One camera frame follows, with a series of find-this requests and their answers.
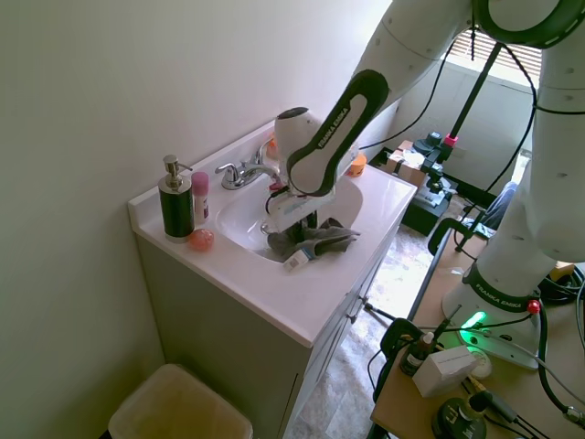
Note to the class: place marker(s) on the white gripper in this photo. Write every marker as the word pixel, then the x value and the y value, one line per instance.
pixel 292 212

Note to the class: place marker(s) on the grey towel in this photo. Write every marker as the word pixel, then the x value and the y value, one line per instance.
pixel 329 238

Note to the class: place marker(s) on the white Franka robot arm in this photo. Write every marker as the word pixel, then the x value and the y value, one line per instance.
pixel 411 55

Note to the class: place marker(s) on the white sink countertop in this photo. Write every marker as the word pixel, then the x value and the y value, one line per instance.
pixel 274 292

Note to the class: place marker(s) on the wide orange jar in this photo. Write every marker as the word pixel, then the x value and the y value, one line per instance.
pixel 359 167

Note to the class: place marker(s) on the chrome faucet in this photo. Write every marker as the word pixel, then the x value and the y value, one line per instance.
pixel 242 176

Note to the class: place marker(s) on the small jar orange lid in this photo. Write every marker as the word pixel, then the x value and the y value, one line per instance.
pixel 272 147

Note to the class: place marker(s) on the small pink round object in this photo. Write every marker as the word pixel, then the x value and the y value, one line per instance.
pixel 201 239

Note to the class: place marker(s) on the pink deodorant stick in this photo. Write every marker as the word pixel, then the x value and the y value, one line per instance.
pixel 200 196

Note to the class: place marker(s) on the black tripod leg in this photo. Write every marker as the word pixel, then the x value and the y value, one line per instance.
pixel 379 312

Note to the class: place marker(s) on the cardboard box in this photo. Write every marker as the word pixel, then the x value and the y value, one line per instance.
pixel 407 169

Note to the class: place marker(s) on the black case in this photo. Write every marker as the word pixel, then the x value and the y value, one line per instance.
pixel 427 212

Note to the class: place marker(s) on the black chrome soap dispenser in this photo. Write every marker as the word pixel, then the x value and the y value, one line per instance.
pixel 176 210

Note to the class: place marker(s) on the black C-clamp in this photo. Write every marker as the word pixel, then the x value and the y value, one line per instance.
pixel 438 232

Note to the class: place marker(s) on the grey vanity cabinet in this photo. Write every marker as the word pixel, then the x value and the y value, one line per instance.
pixel 219 329

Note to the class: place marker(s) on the black table clamp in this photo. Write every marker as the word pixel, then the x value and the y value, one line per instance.
pixel 396 330

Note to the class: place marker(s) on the pink stand clamp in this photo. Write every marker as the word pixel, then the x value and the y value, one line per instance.
pixel 452 140

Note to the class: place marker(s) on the dark dropper bottle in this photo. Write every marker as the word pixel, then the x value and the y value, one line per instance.
pixel 416 359

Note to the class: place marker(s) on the blue cloth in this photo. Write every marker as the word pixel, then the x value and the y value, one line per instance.
pixel 500 208

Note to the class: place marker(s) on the small white box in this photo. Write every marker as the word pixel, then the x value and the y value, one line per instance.
pixel 443 370

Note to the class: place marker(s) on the trash bin with bag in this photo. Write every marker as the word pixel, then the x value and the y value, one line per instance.
pixel 178 407

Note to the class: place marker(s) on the white round puck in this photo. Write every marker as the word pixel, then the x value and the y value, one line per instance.
pixel 482 363

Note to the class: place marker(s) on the red knob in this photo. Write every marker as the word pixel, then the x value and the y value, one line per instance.
pixel 533 307

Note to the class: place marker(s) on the black round stand base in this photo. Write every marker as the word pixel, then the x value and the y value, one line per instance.
pixel 457 418

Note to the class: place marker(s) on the window blinds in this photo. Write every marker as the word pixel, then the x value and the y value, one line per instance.
pixel 503 68

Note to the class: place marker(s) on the red grey wrist camera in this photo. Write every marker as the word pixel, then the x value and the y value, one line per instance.
pixel 275 186

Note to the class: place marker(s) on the dark camera on stand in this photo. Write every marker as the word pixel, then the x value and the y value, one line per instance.
pixel 427 142

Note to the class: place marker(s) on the black camera stand pole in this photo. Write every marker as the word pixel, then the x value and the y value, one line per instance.
pixel 475 89

